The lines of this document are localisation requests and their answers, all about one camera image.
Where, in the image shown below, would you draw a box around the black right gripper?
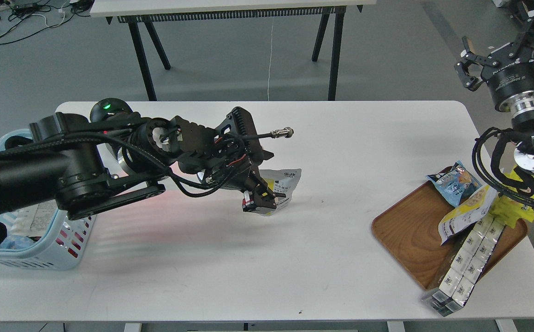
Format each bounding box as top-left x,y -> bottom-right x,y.
454,0 -> 534,113

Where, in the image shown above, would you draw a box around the white hanging cable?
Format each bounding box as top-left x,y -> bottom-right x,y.
267,17 -> 275,101

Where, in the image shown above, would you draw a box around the black floor cables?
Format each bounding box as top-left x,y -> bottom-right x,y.
0,0 -> 95,47

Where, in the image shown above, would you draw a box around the yellow white nut pouch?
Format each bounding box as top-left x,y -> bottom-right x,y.
438,185 -> 498,245

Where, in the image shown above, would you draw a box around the white snack pack in basket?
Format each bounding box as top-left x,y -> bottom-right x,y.
11,200 -> 58,237

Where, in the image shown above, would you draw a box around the black barcode scanner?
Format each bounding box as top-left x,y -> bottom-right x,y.
89,97 -> 133,123

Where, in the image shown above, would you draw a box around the blue snack bag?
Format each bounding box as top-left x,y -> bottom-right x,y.
426,160 -> 481,207

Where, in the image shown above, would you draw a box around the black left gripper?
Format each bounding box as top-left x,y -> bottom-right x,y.
175,107 -> 287,213

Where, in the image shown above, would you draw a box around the background table with black legs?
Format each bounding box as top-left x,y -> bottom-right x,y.
89,0 -> 375,101

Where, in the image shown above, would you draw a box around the yellow cartoon snack pack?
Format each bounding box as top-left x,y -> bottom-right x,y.
489,193 -> 534,228

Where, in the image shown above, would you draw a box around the blue bag in basket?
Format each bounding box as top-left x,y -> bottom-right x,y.
0,235 -> 36,250

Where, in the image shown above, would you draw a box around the brown wooden tray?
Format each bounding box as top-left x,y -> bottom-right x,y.
372,181 -> 528,291

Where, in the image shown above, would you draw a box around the light blue plastic basket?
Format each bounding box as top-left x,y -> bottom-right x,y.
0,129 -> 97,271

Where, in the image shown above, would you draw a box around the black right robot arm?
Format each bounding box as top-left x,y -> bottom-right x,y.
454,1 -> 534,210

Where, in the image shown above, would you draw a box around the yellow white snack pouch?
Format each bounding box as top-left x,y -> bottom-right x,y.
258,168 -> 302,216

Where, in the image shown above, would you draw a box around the white boxed snack multipack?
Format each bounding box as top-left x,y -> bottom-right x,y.
421,216 -> 504,317

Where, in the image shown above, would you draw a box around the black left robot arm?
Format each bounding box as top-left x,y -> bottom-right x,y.
0,107 -> 294,244

